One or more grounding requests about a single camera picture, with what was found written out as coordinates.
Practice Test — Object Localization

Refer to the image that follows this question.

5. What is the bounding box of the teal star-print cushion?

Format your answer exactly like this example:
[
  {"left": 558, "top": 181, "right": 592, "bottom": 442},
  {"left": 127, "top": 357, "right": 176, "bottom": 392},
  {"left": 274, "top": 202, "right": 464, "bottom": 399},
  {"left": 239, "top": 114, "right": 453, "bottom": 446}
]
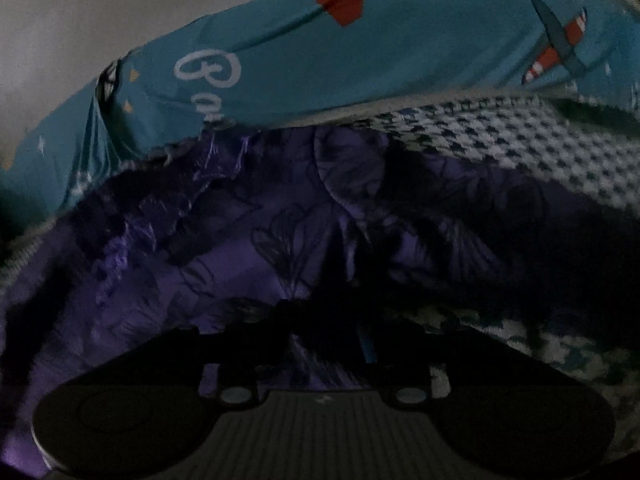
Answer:
[{"left": 0, "top": 80, "right": 121, "bottom": 221}]

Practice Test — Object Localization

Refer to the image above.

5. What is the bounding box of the black white patterned cloth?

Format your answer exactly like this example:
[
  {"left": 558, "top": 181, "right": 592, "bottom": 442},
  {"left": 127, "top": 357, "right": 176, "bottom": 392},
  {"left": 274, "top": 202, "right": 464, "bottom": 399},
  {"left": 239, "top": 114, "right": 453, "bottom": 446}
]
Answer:
[{"left": 95, "top": 60, "right": 123, "bottom": 106}]

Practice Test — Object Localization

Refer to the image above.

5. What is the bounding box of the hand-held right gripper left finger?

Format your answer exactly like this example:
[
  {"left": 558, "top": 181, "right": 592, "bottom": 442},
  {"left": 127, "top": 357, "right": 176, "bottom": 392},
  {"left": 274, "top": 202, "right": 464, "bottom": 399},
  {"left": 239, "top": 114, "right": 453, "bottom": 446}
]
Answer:
[{"left": 90, "top": 302, "right": 303, "bottom": 406}]

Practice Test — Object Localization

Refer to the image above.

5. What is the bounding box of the teal script-print cushion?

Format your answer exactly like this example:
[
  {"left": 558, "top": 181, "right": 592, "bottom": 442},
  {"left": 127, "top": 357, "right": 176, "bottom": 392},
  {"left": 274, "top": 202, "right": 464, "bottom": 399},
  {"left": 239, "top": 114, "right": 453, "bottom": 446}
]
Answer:
[{"left": 107, "top": 0, "right": 640, "bottom": 156}]

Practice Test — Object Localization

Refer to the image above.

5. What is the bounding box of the purple floral garment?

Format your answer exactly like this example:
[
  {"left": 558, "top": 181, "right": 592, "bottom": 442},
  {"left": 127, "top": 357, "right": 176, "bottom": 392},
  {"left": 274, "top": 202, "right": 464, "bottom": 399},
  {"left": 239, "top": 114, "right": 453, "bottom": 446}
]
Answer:
[{"left": 0, "top": 125, "right": 601, "bottom": 480}]

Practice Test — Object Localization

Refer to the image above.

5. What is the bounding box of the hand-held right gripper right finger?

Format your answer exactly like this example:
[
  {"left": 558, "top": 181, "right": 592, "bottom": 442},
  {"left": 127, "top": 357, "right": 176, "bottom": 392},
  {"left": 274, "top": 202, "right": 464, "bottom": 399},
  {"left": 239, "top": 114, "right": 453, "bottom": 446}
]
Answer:
[{"left": 350, "top": 320, "right": 551, "bottom": 406}]

